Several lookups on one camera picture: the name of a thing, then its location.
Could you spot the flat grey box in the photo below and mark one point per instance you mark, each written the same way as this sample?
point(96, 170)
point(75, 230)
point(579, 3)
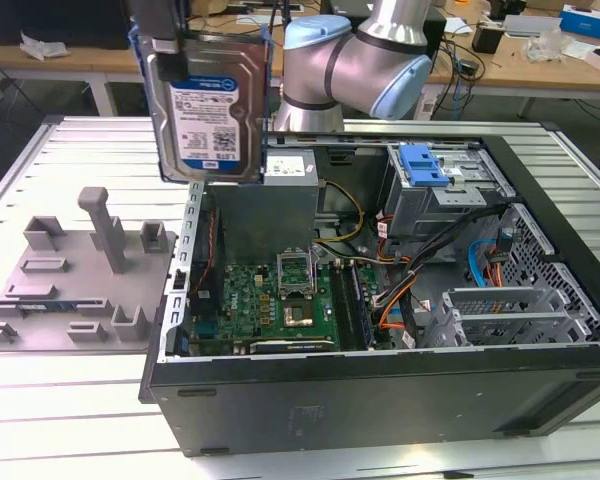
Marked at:
point(530, 25)

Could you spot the RAM stick with blue label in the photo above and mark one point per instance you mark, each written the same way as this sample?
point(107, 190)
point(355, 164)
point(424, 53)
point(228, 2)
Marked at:
point(45, 306)

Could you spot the large black box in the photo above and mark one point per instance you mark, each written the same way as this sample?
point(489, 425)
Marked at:
point(70, 20)

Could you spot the CPU socket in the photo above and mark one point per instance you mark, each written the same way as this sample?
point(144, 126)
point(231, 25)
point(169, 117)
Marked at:
point(300, 315)

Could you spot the metal drive cage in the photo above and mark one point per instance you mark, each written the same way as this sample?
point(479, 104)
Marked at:
point(420, 210)

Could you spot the black desk device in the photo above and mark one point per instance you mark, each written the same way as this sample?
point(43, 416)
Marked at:
point(510, 7)

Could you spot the white paper sheet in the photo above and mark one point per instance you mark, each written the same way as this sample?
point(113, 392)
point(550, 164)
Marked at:
point(457, 25)

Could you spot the metal disk bay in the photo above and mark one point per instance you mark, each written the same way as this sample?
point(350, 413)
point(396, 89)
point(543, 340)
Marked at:
point(505, 325)

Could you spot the crumpled white plastic wrap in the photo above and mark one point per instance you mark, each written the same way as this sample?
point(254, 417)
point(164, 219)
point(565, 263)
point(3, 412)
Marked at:
point(42, 47)

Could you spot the blue cardboard box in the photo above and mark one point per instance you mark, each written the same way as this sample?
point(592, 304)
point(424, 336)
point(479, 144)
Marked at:
point(590, 22)

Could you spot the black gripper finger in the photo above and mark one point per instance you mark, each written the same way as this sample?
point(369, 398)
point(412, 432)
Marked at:
point(172, 67)

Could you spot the small black cube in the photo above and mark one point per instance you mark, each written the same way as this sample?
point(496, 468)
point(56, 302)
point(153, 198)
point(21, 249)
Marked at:
point(487, 40)

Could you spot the clear plastic bag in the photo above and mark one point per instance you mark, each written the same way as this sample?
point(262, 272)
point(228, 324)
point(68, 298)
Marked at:
point(550, 47)

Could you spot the black graphics card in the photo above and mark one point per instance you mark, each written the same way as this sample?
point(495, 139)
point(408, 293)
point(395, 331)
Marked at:
point(290, 346)

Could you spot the black open PC case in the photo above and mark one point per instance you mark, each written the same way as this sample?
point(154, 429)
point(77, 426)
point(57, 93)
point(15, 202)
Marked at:
point(380, 410)

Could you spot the wooden desk white frame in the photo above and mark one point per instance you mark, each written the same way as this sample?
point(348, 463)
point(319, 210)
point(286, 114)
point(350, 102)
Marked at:
point(95, 62)
point(510, 75)

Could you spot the blue plastic drive latch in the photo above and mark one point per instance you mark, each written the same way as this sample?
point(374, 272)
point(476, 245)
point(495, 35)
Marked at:
point(420, 165)

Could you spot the grey power supply unit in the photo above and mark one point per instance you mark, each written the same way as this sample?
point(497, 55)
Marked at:
point(265, 220)

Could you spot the hard disk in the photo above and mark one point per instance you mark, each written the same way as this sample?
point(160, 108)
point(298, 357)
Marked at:
point(215, 125)

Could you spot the green motherboard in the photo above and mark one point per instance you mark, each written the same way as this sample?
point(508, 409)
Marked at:
point(245, 300)

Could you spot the grey plastic parts rack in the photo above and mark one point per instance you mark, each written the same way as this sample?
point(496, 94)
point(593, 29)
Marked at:
point(80, 280)

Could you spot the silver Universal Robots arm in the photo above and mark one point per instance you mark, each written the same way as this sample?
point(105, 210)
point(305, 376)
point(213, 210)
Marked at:
point(360, 60)

